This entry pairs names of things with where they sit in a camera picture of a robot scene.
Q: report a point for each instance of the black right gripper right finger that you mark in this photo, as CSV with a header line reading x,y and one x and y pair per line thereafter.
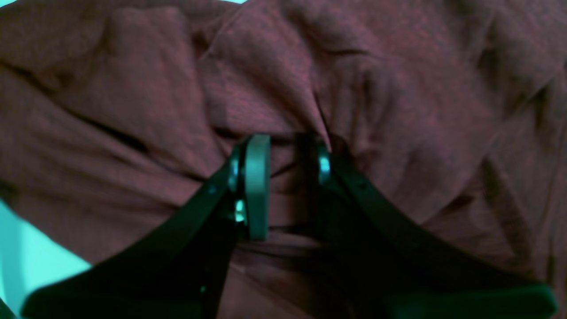
x,y
391,268

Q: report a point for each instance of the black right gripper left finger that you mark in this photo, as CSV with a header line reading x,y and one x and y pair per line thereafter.
x,y
177,271

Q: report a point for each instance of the dark red long-sleeve shirt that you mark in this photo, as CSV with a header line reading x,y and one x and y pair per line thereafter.
x,y
113,113

